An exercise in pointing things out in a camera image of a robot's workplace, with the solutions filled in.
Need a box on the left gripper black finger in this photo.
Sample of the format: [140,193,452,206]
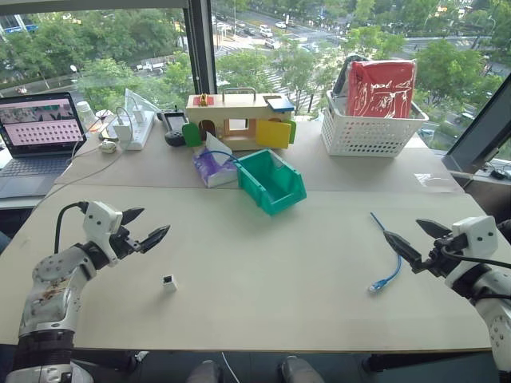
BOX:
[139,224,172,255]
[119,207,146,227]

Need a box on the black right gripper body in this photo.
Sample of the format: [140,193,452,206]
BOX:
[414,233,469,279]

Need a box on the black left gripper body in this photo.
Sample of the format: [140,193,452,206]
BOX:
[107,224,145,261]

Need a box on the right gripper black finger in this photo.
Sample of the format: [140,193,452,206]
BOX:
[415,218,455,241]
[382,230,424,274]

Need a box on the white power strip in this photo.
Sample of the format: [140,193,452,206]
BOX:
[118,107,156,152]

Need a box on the purple tissue pack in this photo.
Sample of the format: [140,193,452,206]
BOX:
[192,132,240,189]

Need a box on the black handheld device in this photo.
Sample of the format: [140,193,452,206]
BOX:
[161,105,189,139]

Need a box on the clear plastic cup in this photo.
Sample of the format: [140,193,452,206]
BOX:
[75,101,97,129]

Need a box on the white perforated plastic basket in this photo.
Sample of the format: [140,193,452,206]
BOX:
[320,90,430,158]

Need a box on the open laptop computer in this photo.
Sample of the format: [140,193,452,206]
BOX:
[0,92,89,199]

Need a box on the green plastic storage bin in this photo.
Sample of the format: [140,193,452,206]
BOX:
[236,148,308,217]

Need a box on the wooden toy house box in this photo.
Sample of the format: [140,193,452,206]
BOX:
[181,87,298,152]

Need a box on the red plastic-wrapped package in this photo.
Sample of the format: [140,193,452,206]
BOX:
[345,59,417,120]

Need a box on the blue Ethernet cable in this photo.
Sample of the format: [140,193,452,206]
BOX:
[367,211,402,295]

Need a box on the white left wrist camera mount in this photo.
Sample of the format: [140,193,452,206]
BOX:
[83,200,124,267]

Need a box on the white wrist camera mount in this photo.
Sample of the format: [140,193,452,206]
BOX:
[83,200,124,267]
[451,215,500,261]

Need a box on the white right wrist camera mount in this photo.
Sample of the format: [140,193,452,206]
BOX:
[451,215,500,261]

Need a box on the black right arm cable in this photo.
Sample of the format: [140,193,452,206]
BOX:
[440,233,511,301]

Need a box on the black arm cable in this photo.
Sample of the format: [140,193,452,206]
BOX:
[440,233,511,301]
[53,202,89,255]

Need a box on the white charger cable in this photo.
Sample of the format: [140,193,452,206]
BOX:
[36,105,134,209]

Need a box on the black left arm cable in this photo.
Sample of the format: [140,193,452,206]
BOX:
[53,202,89,255]

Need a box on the thin blue cable loop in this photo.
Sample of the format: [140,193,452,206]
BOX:
[200,149,241,165]

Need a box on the dark window frame post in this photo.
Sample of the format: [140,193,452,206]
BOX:
[184,0,218,98]

